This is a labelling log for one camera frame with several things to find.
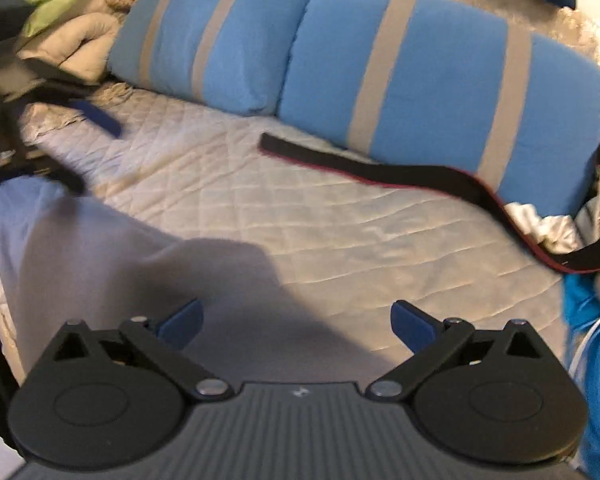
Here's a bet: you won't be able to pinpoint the quilted white bedspread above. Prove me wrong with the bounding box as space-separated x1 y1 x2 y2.
26 84 566 379

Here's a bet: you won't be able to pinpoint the right blue striped pillow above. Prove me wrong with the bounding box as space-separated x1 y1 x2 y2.
278 0 600 216

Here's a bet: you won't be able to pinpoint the left blue striped pillow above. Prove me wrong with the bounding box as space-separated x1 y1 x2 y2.
107 0 310 116

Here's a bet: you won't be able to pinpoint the blue-grey sweatpants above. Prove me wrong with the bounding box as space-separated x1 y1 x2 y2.
0 178 386 386

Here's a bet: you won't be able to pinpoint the blue striped pillow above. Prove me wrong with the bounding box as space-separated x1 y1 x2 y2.
278 0 600 216
107 0 310 116

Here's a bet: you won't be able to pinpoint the beige folded comforter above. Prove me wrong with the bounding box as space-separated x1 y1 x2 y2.
18 0 121 84

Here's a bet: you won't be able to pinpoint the black strap red edge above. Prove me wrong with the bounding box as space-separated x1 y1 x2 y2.
259 133 600 274

